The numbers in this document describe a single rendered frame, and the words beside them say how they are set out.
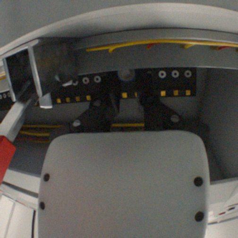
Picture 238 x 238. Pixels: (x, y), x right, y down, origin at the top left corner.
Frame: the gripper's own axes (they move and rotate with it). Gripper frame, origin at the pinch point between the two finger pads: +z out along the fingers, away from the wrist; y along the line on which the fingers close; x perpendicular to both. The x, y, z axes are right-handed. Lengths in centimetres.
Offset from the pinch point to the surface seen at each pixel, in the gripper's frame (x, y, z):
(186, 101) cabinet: -14.5, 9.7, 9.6
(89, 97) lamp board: -8.4, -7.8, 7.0
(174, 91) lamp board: -8.2, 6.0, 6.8
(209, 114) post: -12.8, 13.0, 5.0
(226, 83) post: -4.0, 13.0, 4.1
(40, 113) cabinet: -15.7, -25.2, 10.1
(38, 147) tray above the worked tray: -15.6, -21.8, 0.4
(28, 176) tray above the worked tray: -7.5, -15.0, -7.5
